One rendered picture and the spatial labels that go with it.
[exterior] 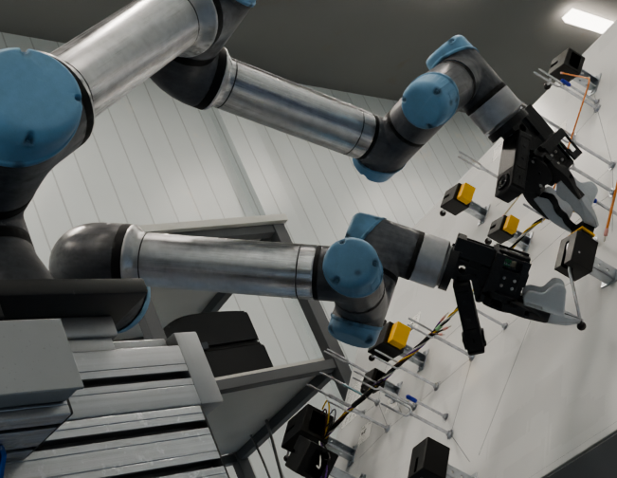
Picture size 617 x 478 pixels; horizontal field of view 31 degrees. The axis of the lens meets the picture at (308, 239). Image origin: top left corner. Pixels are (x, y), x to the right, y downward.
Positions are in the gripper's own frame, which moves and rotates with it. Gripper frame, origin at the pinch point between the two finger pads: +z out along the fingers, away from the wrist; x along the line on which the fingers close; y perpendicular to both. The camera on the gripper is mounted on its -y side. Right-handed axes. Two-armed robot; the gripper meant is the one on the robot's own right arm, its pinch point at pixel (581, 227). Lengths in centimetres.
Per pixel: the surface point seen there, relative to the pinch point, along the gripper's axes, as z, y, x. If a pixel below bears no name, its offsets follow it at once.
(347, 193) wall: -45, 374, 532
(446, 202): -14, 27, 51
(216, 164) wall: -114, 277, 496
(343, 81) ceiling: -119, 462, 555
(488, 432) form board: 17.3, -20.3, 25.8
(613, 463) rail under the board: 23.7, -30.7, -6.9
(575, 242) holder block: 0.5, -5.3, -2.3
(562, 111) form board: -14, 46, 29
